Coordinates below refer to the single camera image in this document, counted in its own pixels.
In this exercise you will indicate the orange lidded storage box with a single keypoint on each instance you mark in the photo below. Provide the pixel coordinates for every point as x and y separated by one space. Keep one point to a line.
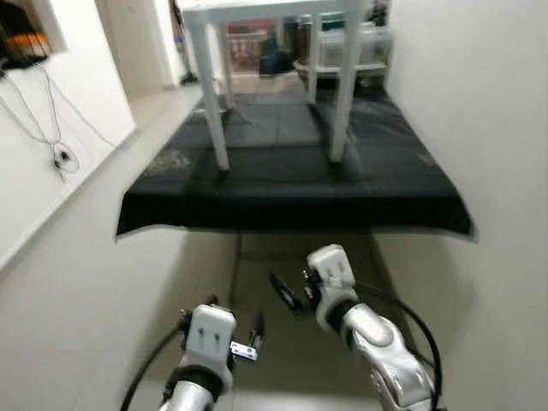
248 47

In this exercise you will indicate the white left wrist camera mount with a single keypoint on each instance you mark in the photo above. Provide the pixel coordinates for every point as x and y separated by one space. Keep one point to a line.
210 334

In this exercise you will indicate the black plastic bag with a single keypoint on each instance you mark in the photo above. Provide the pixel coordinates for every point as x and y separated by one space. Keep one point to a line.
274 60

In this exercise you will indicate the clear plastic container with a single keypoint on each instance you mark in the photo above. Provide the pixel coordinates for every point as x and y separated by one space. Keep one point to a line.
368 47

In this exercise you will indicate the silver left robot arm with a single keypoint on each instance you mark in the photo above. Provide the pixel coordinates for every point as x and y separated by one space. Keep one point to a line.
193 394

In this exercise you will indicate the white wall socket with plug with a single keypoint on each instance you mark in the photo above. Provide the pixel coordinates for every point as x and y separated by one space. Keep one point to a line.
62 158

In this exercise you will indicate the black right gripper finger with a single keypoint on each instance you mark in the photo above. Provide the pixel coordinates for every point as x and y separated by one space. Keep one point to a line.
287 295

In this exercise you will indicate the black wifi router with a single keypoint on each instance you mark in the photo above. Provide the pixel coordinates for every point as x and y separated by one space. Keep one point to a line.
21 47

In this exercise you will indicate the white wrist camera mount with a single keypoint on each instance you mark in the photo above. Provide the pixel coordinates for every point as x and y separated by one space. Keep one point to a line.
332 270
210 334

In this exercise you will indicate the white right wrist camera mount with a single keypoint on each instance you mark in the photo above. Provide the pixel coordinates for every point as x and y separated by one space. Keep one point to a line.
332 270

